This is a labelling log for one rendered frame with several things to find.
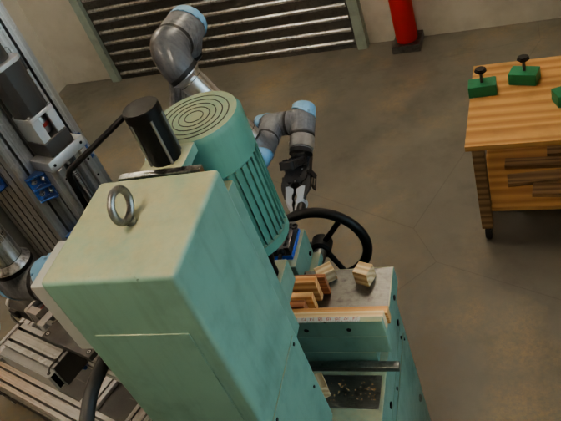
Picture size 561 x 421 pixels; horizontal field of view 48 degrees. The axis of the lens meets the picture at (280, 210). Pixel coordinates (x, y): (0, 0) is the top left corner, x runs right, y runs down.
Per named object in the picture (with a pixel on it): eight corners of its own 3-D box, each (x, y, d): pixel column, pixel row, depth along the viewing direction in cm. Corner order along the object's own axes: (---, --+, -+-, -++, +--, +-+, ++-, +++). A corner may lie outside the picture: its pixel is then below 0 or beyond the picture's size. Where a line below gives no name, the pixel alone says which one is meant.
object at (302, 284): (323, 294, 155) (315, 275, 151) (322, 301, 154) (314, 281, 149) (255, 296, 162) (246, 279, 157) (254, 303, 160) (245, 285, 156)
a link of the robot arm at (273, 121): (245, 130, 192) (279, 126, 188) (256, 109, 200) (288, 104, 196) (255, 150, 197) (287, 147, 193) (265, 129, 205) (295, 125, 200)
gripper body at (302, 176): (316, 192, 190) (319, 155, 193) (305, 183, 182) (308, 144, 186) (293, 194, 193) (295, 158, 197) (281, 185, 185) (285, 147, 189)
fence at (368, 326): (386, 331, 142) (382, 315, 138) (386, 337, 140) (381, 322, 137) (154, 335, 162) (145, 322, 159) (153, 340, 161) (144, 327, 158)
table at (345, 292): (401, 254, 166) (397, 237, 162) (392, 352, 144) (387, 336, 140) (195, 266, 187) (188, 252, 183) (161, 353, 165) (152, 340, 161)
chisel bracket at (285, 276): (297, 282, 149) (287, 258, 144) (286, 332, 139) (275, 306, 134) (268, 284, 152) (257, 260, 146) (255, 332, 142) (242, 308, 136)
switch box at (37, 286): (133, 301, 111) (88, 237, 101) (110, 349, 104) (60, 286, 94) (103, 302, 113) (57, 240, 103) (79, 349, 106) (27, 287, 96)
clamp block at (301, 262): (315, 251, 172) (305, 228, 166) (306, 290, 162) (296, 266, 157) (265, 255, 177) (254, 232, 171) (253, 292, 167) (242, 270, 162)
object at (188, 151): (209, 173, 109) (169, 89, 99) (195, 204, 104) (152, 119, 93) (169, 178, 112) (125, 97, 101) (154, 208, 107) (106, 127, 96)
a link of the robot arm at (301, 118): (295, 111, 201) (320, 108, 197) (293, 144, 197) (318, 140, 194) (285, 100, 194) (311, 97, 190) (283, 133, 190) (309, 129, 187)
